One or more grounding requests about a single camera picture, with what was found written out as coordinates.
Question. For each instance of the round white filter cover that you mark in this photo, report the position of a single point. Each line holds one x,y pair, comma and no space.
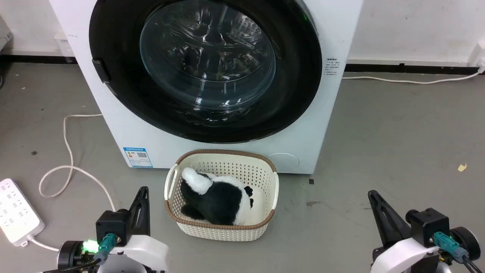
282,162

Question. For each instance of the small printed text sticker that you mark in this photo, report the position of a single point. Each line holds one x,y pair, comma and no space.
332,67

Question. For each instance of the black right round motor housing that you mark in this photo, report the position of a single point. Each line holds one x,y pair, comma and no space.
468,239

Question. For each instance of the black left round motor housing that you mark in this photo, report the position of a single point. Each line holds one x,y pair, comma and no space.
70,254

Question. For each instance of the grey object at wall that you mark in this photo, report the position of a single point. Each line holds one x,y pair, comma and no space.
4,36

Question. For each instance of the blue energy label sticker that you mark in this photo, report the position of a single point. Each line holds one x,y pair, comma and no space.
138,157

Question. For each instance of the black and white panda plush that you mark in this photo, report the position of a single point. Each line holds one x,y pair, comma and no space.
216,197

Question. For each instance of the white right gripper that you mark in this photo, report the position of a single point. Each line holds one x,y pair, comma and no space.
401,258

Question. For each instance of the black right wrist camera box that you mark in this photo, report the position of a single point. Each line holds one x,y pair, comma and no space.
428,223

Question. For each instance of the cream plastic laundry basket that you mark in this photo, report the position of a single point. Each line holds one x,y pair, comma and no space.
227,167

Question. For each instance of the white power strip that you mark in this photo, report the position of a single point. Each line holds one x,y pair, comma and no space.
15,212

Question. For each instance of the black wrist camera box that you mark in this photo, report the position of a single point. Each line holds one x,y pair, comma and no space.
111,224
428,223

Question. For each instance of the black round glass washer door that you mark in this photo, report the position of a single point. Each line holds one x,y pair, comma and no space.
113,38

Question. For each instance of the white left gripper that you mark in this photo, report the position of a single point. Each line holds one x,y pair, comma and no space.
140,256

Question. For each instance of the yellow paper scrap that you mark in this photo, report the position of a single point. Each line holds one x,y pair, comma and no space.
462,167

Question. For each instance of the black round motor housing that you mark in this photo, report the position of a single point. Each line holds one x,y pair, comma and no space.
468,239
70,254

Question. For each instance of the white front-load washing machine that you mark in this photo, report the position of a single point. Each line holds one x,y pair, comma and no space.
113,125

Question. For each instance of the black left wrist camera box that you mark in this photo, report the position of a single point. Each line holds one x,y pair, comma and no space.
111,224

